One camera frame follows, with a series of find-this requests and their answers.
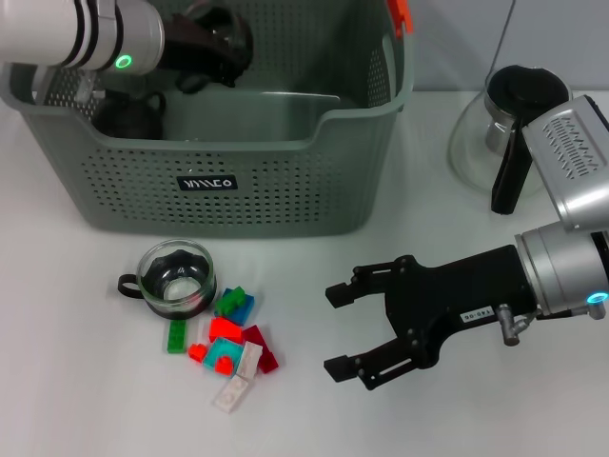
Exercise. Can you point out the clear transparent toy brick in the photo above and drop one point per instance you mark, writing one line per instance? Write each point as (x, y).
(203, 331)

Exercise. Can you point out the white translucent toy brick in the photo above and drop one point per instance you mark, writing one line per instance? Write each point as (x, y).
(249, 359)

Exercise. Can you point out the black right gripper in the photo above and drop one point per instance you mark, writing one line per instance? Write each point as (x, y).
(457, 290)

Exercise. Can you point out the glass teacup black base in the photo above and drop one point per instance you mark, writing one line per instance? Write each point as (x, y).
(178, 291)
(223, 24)

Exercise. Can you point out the blue square toy brick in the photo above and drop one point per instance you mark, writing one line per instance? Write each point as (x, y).
(246, 311)

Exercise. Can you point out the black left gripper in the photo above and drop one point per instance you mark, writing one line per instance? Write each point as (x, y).
(185, 43)

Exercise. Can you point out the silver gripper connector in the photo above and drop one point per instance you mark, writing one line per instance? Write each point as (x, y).
(510, 328)
(92, 90)

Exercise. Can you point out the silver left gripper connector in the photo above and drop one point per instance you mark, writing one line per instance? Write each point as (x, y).
(92, 90)

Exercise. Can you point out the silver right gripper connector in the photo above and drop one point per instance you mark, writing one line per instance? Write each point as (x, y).
(510, 328)

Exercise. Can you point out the flat white plate brick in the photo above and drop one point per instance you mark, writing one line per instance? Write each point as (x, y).
(232, 394)

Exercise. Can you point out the dark red toy brick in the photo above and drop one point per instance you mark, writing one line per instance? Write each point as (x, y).
(269, 363)

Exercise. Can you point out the long green toy brick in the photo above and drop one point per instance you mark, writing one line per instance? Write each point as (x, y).
(177, 337)

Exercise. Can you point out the grey-green perforated storage basket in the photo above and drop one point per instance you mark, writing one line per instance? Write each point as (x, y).
(285, 190)

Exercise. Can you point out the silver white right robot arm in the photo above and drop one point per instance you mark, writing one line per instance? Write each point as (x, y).
(571, 190)

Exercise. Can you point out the teal square toy brick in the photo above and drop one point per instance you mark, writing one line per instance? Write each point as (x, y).
(223, 350)

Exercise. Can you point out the red sloped toy brick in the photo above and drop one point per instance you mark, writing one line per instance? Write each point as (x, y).
(226, 329)

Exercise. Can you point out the small green toy brick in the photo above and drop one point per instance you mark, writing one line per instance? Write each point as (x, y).
(229, 301)

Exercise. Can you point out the dark clay teapot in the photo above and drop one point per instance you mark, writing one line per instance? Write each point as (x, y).
(128, 121)

